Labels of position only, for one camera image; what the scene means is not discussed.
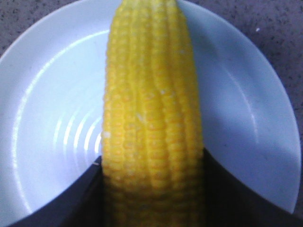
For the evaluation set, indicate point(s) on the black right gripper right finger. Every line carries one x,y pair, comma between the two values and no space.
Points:
229,203

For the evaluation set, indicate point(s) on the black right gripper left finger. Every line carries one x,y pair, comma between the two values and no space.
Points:
81,205

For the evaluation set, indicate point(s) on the yellow corn cob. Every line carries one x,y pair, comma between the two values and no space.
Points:
152,147

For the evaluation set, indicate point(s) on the light blue round plate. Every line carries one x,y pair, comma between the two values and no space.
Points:
51,95

